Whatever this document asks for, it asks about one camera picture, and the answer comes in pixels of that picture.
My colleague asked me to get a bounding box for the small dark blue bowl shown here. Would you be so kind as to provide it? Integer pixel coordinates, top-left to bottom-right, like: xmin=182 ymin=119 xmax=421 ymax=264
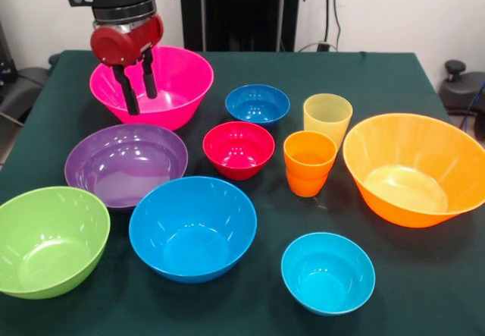
xmin=224 ymin=83 xmax=292 ymax=129

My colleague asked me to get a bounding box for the large pink plastic bowl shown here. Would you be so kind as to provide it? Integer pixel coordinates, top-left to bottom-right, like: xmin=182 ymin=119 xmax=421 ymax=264
xmin=89 ymin=45 xmax=215 ymax=131

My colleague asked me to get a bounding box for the black wall cable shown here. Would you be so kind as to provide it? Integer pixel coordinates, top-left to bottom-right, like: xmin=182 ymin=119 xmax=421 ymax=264
xmin=324 ymin=0 xmax=343 ymax=51

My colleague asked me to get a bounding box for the black pedestal leg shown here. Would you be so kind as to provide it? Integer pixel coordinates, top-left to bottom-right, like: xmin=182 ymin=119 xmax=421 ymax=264
xmin=0 ymin=53 xmax=61 ymax=124
xmin=438 ymin=59 xmax=485 ymax=115

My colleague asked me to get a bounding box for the black equipment box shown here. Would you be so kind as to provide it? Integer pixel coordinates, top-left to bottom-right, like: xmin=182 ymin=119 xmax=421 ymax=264
xmin=0 ymin=20 xmax=16 ymax=85

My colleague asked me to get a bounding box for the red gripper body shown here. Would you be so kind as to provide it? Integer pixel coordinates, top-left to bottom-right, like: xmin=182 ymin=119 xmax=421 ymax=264
xmin=89 ymin=14 xmax=164 ymax=67

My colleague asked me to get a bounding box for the small light blue bowl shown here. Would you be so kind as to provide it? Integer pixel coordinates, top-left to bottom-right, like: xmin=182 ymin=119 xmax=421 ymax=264
xmin=280 ymin=231 xmax=377 ymax=317

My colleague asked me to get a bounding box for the large orange plastic bowl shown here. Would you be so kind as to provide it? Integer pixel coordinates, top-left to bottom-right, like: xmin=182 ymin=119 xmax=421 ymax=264
xmin=342 ymin=112 xmax=485 ymax=229

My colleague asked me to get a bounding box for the medium blue plastic bowl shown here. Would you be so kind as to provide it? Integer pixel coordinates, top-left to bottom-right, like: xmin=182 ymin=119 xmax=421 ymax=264
xmin=128 ymin=175 xmax=258 ymax=285

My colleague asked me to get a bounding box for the blue cable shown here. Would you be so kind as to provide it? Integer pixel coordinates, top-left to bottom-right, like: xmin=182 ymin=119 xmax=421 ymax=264
xmin=458 ymin=84 xmax=485 ymax=132

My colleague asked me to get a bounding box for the dark green tablecloth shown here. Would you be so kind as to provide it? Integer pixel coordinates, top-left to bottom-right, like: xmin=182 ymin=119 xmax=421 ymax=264
xmin=0 ymin=49 xmax=485 ymax=336

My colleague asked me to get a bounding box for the purple plastic bowl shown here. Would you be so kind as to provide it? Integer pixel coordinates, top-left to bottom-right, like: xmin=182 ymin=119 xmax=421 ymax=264
xmin=64 ymin=123 xmax=189 ymax=213

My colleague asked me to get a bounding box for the small red plastic bowl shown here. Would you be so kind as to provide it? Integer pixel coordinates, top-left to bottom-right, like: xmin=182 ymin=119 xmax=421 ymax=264
xmin=202 ymin=121 xmax=276 ymax=181

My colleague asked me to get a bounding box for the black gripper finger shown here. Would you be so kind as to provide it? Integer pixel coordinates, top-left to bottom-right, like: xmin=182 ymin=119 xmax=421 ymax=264
xmin=111 ymin=64 xmax=141 ymax=116
xmin=141 ymin=46 xmax=158 ymax=100

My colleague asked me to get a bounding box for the orange plastic cup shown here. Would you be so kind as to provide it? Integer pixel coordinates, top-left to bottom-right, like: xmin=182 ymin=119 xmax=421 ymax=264
xmin=286 ymin=167 xmax=329 ymax=199
xmin=283 ymin=130 xmax=338 ymax=181

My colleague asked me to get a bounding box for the yellow plastic cup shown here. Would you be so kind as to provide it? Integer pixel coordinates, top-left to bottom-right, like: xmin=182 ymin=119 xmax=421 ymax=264
xmin=302 ymin=93 xmax=354 ymax=151

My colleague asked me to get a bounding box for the green plastic bowl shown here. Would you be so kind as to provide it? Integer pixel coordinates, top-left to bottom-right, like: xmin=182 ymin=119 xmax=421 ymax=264
xmin=0 ymin=186 xmax=111 ymax=300

